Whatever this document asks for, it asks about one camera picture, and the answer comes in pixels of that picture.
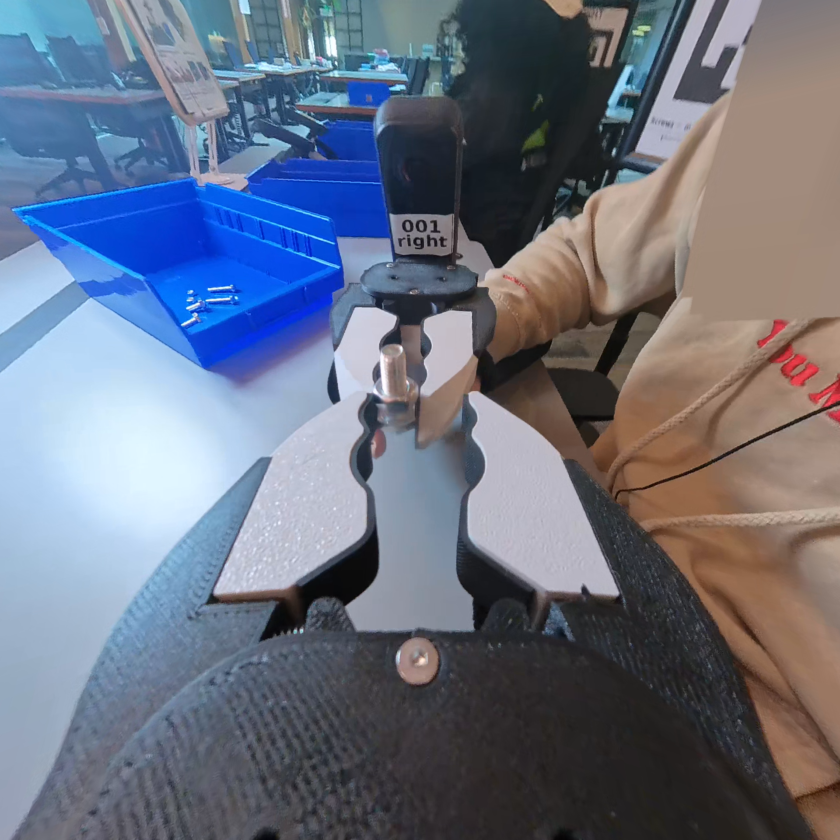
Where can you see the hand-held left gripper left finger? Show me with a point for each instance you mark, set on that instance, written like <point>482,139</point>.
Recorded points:
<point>295,512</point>

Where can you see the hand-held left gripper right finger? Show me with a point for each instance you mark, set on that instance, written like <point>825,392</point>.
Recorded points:
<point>538,512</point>

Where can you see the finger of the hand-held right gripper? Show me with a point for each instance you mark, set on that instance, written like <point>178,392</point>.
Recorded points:
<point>449,374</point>
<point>357,355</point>

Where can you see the steel hex nut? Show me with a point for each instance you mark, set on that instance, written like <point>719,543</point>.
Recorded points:
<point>395,391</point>

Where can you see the thin steel screw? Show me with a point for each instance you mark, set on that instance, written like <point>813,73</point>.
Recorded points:
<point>223,302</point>

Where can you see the blue plastic bin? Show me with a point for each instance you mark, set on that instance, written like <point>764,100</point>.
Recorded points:
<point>348,141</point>
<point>328,197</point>
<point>105,236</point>
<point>370,93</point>

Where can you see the person's right forearm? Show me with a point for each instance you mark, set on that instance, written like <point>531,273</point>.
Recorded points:
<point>591,263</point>

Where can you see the person's right hand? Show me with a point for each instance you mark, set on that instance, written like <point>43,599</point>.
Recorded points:
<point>381,444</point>

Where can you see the black office chair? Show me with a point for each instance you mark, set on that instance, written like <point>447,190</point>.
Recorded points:
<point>591,387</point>

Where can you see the person's torso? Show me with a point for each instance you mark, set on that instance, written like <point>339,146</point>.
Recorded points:
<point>748,551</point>

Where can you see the wooden poster stand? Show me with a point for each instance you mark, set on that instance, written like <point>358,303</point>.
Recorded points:
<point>171,53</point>

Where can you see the black framed sign board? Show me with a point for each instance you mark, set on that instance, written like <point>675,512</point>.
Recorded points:
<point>683,66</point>

